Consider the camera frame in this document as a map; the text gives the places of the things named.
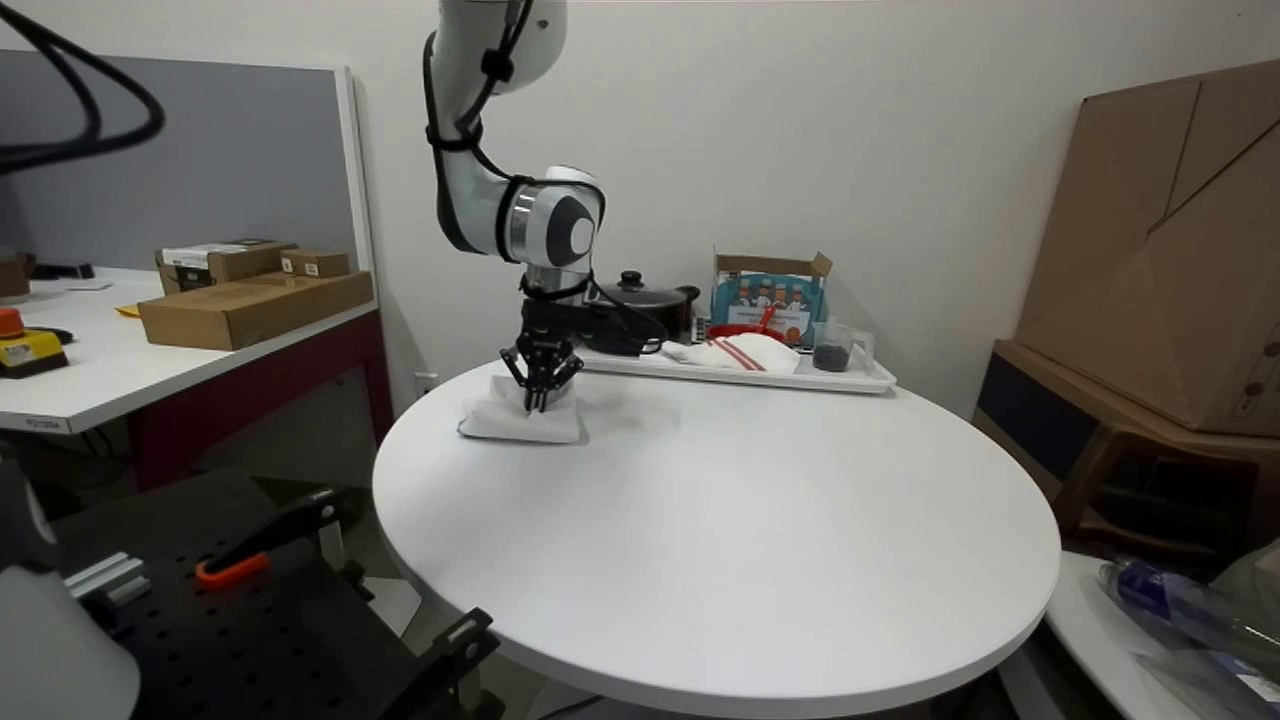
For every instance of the orange handled black clamp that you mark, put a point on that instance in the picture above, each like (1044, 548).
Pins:
(316, 518)

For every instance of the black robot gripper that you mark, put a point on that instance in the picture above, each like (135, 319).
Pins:
(547, 349)

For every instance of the white red striped towel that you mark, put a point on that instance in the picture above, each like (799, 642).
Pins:
(746, 355)

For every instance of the black clamp at table edge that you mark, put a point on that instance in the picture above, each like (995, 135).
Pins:
(436, 679)

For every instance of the blue printed carton box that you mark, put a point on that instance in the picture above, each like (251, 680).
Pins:
(775, 294)

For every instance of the black perforated mounting board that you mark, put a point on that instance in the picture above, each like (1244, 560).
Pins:
(299, 642)

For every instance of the grey partition panel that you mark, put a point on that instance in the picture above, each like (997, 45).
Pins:
(246, 155)

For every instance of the plastic wrapped items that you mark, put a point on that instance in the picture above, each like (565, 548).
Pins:
(1234, 617)

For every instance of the white round object foreground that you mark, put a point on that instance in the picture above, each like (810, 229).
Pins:
(55, 658)

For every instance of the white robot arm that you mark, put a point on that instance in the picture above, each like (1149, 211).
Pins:
(542, 222)

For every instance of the small open cardboard box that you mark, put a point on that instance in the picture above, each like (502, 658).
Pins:
(198, 266)

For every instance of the yellow black device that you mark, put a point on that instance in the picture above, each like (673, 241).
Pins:
(24, 349)

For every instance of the large cardboard box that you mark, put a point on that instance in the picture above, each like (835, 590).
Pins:
(1162, 252)

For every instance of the black cooking pot with lid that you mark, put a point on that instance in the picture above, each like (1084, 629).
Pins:
(635, 319)

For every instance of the white serving tray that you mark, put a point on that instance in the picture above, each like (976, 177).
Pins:
(867, 378)

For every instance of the white side desk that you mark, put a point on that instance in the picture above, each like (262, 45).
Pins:
(176, 403)

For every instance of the small dark cup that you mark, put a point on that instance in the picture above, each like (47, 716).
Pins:
(828, 358)

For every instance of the flat cardboard box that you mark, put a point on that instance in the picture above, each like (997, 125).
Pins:
(251, 308)

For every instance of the white cloth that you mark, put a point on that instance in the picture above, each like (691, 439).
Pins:
(507, 418)

